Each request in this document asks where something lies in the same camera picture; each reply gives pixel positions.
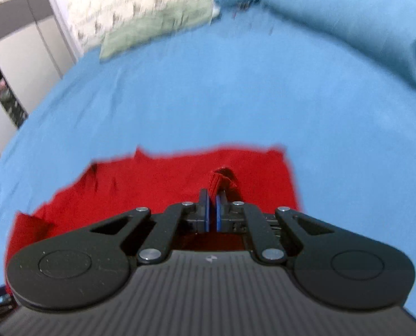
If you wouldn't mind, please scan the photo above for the blue pillow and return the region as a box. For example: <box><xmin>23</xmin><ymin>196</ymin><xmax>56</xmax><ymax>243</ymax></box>
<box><xmin>208</xmin><ymin>0</ymin><xmax>416</xmax><ymax>92</ymax></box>

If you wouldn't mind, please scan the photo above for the blue bed sheet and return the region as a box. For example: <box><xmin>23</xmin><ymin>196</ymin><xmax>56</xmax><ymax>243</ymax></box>
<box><xmin>0</xmin><ymin>7</ymin><xmax>416</xmax><ymax>326</ymax></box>

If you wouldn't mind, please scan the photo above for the floral pillow with green border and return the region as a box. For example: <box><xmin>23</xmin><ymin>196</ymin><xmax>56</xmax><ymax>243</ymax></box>
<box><xmin>43</xmin><ymin>0</ymin><xmax>220</xmax><ymax>61</ymax></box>

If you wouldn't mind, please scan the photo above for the red garment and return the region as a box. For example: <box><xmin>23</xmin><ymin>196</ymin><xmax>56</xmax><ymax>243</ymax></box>
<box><xmin>5</xmin><ymin>143</ymin><xmax>303</xmax><ymax>295</ymax></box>

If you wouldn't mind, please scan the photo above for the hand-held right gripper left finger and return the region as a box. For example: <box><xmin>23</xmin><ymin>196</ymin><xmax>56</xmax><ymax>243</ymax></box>
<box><xmin>89</xmin><ymin>188</ymin><xmax>210</xmax><ymax>264</ymax></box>

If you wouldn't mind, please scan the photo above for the grey and white wardrobe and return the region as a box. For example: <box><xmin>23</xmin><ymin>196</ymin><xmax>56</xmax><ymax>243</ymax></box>
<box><xmin>0</xmin><ymin>0</ymin><xmax>80</xmax><ymax>155</ymax></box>

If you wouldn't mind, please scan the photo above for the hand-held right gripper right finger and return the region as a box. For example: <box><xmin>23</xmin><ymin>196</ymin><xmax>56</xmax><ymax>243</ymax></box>
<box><xmin>215</xmin><ymin>195</ymin><xmax>335</xmax><ymax>266</ymax></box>

